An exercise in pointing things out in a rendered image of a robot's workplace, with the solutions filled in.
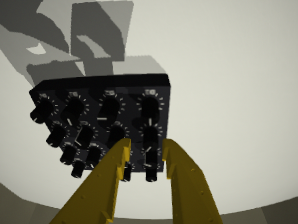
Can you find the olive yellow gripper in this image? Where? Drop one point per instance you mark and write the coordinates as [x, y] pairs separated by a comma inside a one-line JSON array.
[[95, 199]]

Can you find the black knob box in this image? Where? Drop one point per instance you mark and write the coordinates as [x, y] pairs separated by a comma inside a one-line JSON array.
[[128, 107]]

